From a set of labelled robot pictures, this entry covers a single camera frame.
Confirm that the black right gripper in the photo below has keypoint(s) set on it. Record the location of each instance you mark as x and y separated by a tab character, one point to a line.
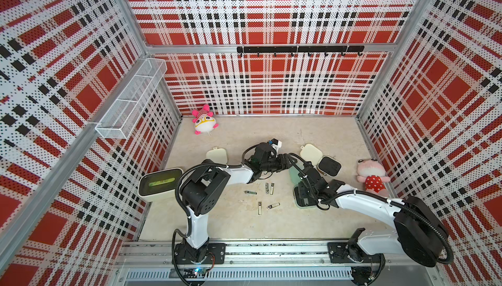
301	188

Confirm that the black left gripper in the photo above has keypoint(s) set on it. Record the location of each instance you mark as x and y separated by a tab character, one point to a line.
286	163

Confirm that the mint green manicure case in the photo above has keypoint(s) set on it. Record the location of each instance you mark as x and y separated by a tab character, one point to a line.
295	176

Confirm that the cream manicure case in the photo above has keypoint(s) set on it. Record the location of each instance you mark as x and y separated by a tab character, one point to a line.
326	165
217	155

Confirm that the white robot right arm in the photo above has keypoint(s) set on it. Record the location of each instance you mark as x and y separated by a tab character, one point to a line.
414	230

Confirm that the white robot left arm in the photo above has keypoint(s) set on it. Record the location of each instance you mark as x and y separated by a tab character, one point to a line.
201	186

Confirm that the silver clipper bottom right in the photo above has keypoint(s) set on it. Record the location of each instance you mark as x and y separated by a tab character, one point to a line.
271	206

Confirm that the pink frog plush red dress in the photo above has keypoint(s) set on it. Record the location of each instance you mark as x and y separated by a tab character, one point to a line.
373	175

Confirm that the pink white owl plush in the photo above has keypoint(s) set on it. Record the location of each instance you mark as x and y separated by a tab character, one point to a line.
203	120

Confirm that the white box green screen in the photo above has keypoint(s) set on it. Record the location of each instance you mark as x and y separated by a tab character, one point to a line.
160	185

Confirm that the black wall hook rail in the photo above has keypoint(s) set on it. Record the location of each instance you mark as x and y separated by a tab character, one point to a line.
342	49

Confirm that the white wire mesh shelf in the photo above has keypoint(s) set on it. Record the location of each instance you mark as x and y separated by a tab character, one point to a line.
123	115

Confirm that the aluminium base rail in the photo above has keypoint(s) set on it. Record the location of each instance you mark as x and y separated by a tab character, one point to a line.
262	261

